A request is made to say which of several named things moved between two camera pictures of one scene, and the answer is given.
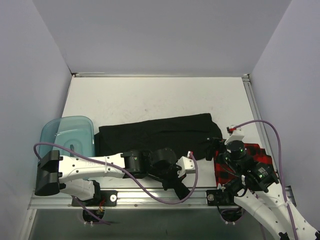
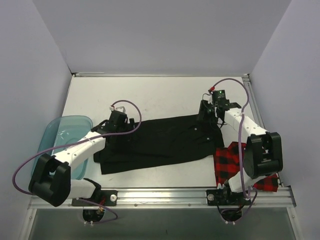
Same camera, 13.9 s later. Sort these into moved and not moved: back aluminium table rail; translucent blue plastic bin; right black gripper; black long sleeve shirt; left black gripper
Moved: right black gripper; left black gripper
Not moved: black long sleeve shirt; back aluminium table rail; translucent blue plastic bin
